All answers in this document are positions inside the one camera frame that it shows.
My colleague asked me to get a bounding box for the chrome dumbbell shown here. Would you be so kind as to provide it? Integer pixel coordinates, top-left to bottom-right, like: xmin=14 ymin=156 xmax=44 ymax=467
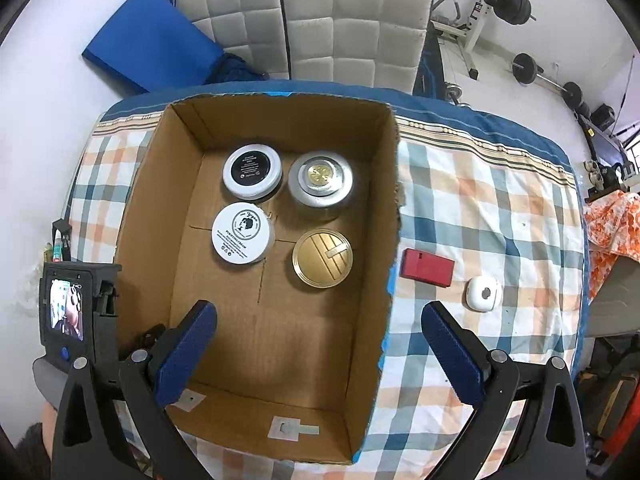
xmin=444 ymin=82 xmax=471 ymax=109

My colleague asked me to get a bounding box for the white lid round tin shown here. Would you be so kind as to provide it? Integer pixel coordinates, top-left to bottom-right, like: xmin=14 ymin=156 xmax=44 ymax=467
xmin=211 ymin=202 xmax=276 ymax=267

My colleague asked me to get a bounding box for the black weight bench pad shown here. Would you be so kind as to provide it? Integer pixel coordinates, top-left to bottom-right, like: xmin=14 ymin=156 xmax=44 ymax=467
xmin=413 ymin=19 xmax=452 ymax=102

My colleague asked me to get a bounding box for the plaid blanket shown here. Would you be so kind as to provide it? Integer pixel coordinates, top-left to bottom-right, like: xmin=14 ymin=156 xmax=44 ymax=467
xmin=67 ymin=85 xmax=587 ymax=480

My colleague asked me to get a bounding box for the treadmill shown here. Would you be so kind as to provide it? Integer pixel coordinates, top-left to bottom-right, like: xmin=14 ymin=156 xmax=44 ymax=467
xmin=579 ymin=112 xmax=631 ymax=166

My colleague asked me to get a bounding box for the short barbell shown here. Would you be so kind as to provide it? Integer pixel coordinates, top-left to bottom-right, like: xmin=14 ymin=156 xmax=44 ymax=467
xmin=511 ymin=52 xmax=584 ymax=109

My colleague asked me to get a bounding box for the silver round tin gold knob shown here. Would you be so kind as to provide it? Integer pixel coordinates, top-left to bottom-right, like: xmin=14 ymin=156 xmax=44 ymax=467
xmin=287 ymin=151 xmax=355 ymax=210

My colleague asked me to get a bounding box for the black lid round tin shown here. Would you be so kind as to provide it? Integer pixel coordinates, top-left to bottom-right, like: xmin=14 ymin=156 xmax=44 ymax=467
xmin=222 ymin=143 xmax=284 ymax=200

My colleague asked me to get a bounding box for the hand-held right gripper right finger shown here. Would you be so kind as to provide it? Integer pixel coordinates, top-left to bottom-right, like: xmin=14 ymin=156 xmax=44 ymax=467
xmin=421 ymin=301 xmax=589 ymax=480

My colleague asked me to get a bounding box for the small white earbud case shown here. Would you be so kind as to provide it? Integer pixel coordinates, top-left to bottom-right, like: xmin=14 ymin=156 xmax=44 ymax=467
xmin=463 ymin=275 xmax=503 ymax=314

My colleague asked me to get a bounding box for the white barbell rack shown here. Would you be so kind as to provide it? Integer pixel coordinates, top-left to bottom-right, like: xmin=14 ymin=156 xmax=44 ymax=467
xmin=429 ymin=0 xmax=516 ymax=81

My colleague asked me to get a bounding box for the blue foam mat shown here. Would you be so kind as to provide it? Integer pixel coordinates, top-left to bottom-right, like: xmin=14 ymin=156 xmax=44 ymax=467
xmin=82 ymin=0 xmax=226 ymax=96

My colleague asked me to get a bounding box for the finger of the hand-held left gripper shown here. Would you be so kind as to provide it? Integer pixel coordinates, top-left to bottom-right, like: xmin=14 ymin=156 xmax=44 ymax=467
xmin=139 ymin=323 xmax=167 ymax=356

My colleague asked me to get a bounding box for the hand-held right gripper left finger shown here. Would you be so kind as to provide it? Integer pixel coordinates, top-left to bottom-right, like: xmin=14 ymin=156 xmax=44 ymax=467
xmin=52 ymin=299 xmax=219 ymax=480

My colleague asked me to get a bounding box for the brown cardboard box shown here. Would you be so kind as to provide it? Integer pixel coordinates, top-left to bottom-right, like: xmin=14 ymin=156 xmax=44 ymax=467
xmin=114 ymin=92 xmax=404 ymax=466

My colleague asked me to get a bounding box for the red bag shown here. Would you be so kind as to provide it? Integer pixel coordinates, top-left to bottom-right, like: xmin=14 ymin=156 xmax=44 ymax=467
xmin=607 ymin=394 xmax=640 ymax=462

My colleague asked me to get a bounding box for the dark blue cloth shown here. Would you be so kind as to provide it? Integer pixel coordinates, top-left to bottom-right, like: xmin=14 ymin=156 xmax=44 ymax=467
xmin=202 ymin=52 xmax=269 ymax=86

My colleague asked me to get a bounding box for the white quilted cushion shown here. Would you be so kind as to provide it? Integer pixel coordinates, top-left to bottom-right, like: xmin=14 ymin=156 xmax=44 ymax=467
xmin=174 ymin=0 xmax=291 ymax=81
xmin=279 ymin=0 xmax=434 ymax=96

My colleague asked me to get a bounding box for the orange floral cloth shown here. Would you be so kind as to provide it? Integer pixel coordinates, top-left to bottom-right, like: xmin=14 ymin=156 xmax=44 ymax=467
xmin=582 ymin=190 xmax=640 ymax=301

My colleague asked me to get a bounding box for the small red box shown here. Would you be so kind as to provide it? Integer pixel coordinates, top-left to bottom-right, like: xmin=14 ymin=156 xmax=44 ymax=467
xmin=399 ymin=248 xmax=455 ymax=287

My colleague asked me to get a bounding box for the black speaker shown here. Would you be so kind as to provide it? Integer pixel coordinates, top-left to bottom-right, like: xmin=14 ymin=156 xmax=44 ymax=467
xmin=592 ymin=104 xmax=619 ymax=131

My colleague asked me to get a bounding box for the grey chair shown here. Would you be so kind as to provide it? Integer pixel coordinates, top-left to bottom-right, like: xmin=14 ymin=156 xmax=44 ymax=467
xmin=587 ymin=254 xmax=640 ymax=337

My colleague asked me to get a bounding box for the grey cable handle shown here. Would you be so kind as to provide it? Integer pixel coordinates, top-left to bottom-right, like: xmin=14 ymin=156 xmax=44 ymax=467
xmin=432 ymin=0 xmax=464 ymax=24

